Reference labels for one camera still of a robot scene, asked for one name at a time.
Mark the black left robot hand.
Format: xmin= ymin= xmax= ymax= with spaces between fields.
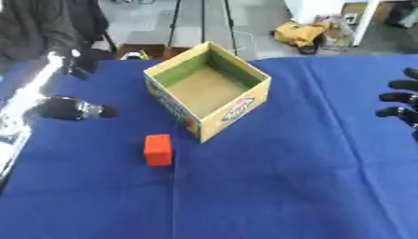
xmin=22 ymin=49 xmax=119 ymax=121

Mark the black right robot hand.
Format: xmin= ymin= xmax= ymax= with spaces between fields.
xmin=373 ymin=66 xmax=418 ymax=143

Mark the brown cardboard box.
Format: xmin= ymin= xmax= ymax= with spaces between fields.
xmin=114 ymin=43 xmax=191 ymax=61

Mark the tan cardboard box green inside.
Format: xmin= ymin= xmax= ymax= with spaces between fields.
xmin=142 ymin=40 xmax=273 ymax=144

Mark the person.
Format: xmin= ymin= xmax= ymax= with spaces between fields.
xmin=0 ymin=0 xmax=89 ymax=61

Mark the black chair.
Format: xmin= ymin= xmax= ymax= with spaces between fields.
xmin=79 ymin=0 xmax=119 ymax=54

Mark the red block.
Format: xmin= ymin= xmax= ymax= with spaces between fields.
xmin=142 ymin=134 xmax=175 ymax=167

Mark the yellow bag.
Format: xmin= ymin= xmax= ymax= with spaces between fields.
xmin=271 ymin=21 xmax=333 ymax=56

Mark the white cabinet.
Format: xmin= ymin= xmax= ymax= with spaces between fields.
xmin=282 ymin=0 xmax=348 ymax=24

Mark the black tripod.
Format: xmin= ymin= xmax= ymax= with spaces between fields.
xmin=164 ymin=0 xmax=241 ymax=57

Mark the white post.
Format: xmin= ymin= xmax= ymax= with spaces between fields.
xmin=351 ymin=0 xmax=383 ymax=47

